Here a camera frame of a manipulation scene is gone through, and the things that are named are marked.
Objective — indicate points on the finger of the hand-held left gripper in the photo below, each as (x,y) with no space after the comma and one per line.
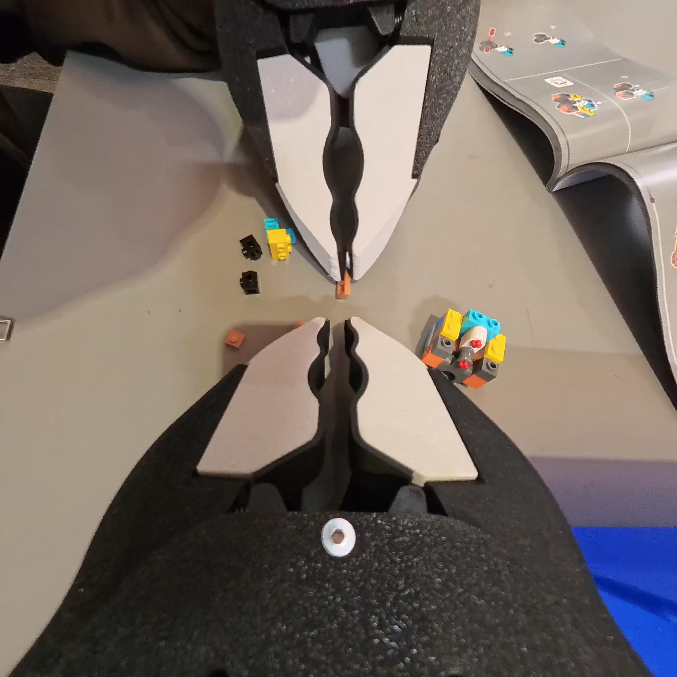
(394,132)
(296,132)

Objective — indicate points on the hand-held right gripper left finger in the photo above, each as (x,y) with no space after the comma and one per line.
(264,418)

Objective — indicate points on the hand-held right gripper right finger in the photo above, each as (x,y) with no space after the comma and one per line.
(410,418)

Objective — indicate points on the multicoloured toy brick assembly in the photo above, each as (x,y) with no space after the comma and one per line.
(465,349)

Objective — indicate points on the long orange toy plate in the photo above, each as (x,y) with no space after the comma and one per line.
(344,288)

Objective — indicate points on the blue plastic bin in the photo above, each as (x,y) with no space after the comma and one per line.
(634,608)

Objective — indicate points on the grey desk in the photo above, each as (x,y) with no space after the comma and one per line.
(132,158)

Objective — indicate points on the teal L-shaped plate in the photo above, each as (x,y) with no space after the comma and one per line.
(271,223)

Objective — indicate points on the yellow toy brick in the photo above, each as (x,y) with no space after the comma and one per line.
(279,244)

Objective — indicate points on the black toy brick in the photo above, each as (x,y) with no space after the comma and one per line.
(250,247)
(248,282)

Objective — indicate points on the grey instruction booklet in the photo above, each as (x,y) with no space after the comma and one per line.
(582,79)

